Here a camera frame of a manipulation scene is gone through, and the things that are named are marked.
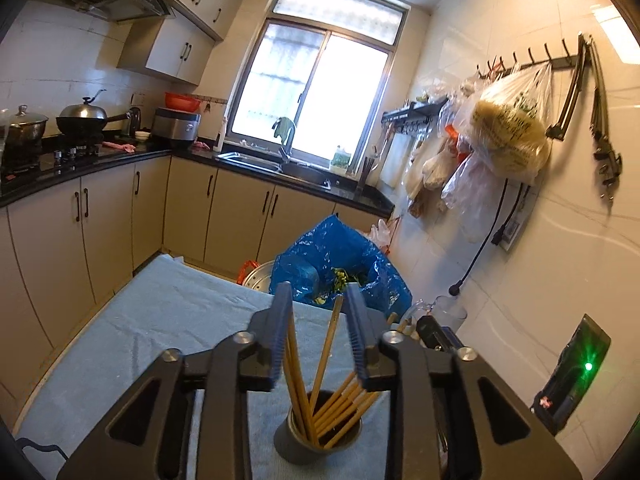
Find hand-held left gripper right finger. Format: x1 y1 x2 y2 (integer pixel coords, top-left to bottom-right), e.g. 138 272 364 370
346 282 585 480

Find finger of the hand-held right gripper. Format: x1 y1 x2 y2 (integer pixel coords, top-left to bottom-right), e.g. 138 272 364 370
416 314 464 354

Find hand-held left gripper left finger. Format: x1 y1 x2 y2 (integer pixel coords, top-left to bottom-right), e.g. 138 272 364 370
55 281 292 480

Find bundle of wooden chopsticks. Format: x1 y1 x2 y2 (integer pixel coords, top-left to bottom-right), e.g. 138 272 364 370
282 295 383 451

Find metal chopstick holder cup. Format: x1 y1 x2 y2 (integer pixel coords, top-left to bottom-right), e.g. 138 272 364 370
273 390 363 466

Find glass measuring cup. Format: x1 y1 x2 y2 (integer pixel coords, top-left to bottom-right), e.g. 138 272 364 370
412 295 468 346

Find green vegetable scraps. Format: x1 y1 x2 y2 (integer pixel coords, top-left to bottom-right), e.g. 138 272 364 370
315 267 368 306

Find steel steamer pot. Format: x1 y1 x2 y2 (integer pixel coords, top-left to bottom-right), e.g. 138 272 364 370
239 259 276 291

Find blue plastic bag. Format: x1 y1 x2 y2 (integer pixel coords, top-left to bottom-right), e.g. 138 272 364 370
269 215 413 326

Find white plastic bags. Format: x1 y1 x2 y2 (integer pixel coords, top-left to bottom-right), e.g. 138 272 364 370
367 217 401 251

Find light blue cloth mat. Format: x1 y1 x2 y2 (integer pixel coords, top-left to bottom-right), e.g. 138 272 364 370
15 254 401 480

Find black kitchen countertop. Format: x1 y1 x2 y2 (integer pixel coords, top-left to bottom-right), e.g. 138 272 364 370
0 142 396 218

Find clear plastic bag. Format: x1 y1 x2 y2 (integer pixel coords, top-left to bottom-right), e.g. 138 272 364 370
440 152 506 243

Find dark chopsticks in holder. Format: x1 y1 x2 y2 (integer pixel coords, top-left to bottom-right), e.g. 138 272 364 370
356 156 378 196

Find brownish plastic bag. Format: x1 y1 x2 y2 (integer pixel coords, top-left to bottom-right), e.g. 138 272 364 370
405 140 468 218

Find green dish soap bottle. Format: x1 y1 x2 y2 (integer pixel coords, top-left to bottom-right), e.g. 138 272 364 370
330 145 352 176

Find steel sink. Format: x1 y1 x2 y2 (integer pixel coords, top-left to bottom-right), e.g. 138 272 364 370
216 150 283 173

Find steel faucet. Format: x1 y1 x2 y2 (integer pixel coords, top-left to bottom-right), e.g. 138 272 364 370
274 117 296 163

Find beige base cabinets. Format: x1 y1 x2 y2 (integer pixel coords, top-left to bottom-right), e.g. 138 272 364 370
0 155 396 426

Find orange plastic bag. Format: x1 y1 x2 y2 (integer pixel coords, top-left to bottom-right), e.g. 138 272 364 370
445 125 473 156

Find large clear bag yellow contents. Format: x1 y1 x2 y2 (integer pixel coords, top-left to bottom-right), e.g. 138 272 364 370
457 62 553 183

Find silver rice cooker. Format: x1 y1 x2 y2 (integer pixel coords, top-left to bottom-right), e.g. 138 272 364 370
151 106 202 148

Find kitchen window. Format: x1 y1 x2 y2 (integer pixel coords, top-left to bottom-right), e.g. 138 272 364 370
225 0 411 171

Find red plastic basin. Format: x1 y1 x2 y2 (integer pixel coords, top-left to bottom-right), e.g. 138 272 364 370
164 91 203 111

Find gas stove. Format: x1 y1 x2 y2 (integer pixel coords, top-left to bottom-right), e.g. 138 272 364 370
0 142 103 183

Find black wok with steel lid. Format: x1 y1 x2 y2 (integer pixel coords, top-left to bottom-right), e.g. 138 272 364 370
55 89 132 136

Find steel pot with lid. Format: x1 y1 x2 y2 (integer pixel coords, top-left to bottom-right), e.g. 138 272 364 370
0 105 50 156

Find black power cable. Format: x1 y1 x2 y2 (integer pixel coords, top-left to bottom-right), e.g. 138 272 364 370
447 180 511 297

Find wall power strip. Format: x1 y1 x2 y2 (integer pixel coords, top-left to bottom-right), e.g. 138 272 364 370
497 205 531 253

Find black wall shelf rack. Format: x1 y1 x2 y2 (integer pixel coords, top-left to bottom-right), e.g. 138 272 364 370
381 99 448 136

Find short black folding bracket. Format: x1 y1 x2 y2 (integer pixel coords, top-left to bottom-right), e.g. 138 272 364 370
545 34 593 141

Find long black folding bracket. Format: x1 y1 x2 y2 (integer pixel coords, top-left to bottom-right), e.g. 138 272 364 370
587 35 623 216

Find black hook rail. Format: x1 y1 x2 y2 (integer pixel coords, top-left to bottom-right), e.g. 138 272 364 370
475 40 593 78

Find white wall cabinets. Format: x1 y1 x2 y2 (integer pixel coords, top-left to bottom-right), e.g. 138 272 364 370
117 0 261 86

